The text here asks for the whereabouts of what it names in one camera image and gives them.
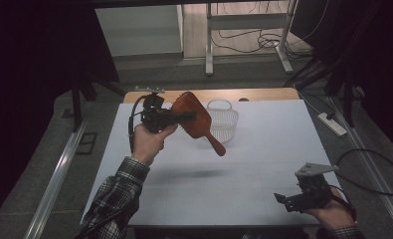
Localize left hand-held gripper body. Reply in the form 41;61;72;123
135;87;179;134

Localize metal floor rail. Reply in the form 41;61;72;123
326;96;393;234
24;103;93;239

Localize right hand-held gripper black cable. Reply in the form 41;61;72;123
329;184;358;224

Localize white plastic mesh basket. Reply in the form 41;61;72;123
206;99;240;144

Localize black floor socket plate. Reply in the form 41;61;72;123
75;131;98;155

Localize tangle of black cables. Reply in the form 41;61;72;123
212;28;312;60

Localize white power strip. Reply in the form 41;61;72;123
317;112;348;137

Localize dark curtain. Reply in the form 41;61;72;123
0;0;120;230
290;0;393;158

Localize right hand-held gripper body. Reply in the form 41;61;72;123
294;161;339;213

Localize black tripod stand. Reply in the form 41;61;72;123
283;56;362;128
69;71;126;133

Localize hand-held gripper black cable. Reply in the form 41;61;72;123
329;184;358;224
127;95;148;154

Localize white metal desk frame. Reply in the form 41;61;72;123
205;0;298;77

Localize white paper table cover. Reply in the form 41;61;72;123
81;99;346;227

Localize wooden paddle hairbrush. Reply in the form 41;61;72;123
170;91;227;157

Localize black cable on floor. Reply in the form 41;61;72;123
334;147;393;197

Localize person's left hand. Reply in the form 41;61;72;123
131;122;179;167

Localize white cabinet panel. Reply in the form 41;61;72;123
95;4;184;58

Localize person's right hand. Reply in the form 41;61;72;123
303;187;357;231

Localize left hand-held gripper black cable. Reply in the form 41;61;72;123
127;95;148;154

